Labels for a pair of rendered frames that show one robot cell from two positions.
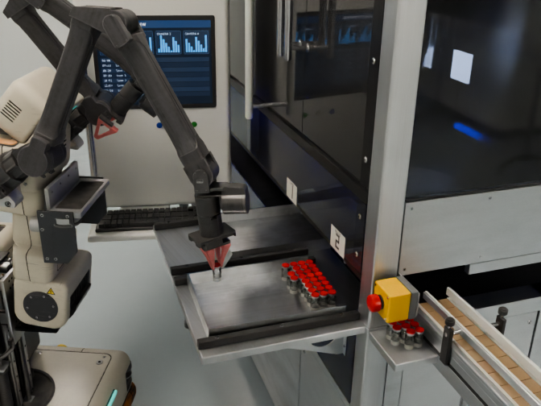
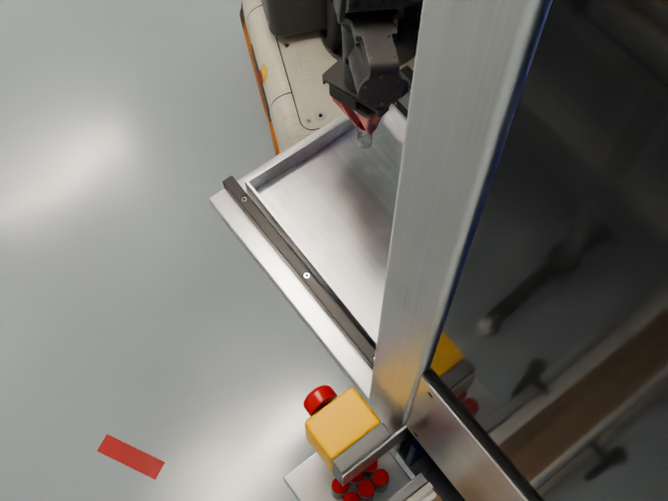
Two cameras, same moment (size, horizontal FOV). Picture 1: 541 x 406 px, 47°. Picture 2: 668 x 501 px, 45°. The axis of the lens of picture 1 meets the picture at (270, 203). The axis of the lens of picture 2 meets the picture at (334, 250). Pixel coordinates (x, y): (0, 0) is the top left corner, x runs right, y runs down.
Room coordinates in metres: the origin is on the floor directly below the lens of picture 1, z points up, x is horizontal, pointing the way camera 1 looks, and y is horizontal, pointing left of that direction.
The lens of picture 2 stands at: (1.11, -0.49, 1.94)
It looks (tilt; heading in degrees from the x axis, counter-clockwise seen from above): 64 degrees down; 72
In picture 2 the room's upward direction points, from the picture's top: straight up
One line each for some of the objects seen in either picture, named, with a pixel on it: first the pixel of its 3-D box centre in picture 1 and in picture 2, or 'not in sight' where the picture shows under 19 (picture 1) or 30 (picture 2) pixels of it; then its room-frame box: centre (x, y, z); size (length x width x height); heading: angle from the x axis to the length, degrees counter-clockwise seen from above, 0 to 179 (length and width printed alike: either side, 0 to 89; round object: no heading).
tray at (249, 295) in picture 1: (262, 294); (386, 222); (1.36, 0.02, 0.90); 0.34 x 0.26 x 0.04; 108
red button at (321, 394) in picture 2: (376, 302); (322, 404); (1.18, -0.24, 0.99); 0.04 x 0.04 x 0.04; 19
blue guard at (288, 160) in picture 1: (246, 122); not in sight; (2.22, 0.09, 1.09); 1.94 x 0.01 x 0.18; 19
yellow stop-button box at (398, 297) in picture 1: (394, 299); (346, 434); (1.20, -0.28, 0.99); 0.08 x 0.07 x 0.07; 109
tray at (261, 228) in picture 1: (262, 231); not in sight; (1.72, 0.02, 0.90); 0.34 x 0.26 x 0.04; 109
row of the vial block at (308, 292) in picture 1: (303, 285); not in sight; (1.40, -0.09, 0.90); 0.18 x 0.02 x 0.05; 18
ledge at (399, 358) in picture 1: (408, 345); (355, 490); (1.20, -0.33, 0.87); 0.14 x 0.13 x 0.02; 109
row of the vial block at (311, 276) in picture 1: (311, 284); not in sight; (1.40, -0.11, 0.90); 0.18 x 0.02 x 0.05; 18
